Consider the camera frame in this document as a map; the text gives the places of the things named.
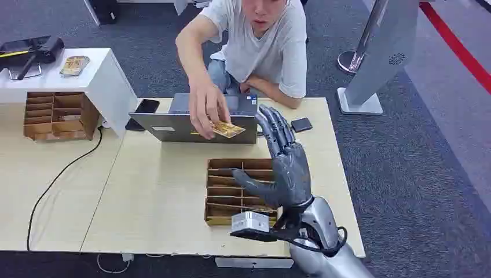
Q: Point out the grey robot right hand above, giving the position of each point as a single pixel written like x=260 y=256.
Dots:
x=291 y=176

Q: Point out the person's right hand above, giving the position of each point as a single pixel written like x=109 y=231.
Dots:
x=205 y=101

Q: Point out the person's left hand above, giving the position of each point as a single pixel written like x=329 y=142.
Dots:
x=245 y=88

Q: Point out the gold printed card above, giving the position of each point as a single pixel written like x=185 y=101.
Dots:
x=229 y=129

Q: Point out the grey laptop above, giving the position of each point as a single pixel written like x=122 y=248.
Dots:
x=172 y=128

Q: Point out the person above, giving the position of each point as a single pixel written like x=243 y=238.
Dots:
x=268 y=50

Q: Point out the small black square case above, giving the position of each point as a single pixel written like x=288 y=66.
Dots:
x=301 y=124

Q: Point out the black smartphone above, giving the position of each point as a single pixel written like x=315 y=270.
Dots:
x=144 y=109

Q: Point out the wooden card box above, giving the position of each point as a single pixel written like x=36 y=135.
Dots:
x=61 y=115
x=224 y=193

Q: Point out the white cabinet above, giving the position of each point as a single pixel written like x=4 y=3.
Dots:
x=111 y=88

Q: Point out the black computer case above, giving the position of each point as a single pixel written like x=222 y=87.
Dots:
x=104 y=9

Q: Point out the grey kiosk stand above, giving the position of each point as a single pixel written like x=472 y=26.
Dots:
x=383 y=57

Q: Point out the white table leg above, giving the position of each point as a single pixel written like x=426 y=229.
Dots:
x=92 y=13

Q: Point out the black gadget with stand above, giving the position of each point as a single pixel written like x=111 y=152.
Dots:
x=42 y=50

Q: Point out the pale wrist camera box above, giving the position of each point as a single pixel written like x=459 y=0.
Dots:
x=250 y=222

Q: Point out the chrome stanchion post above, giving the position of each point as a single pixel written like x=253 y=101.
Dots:
x=354 y=59

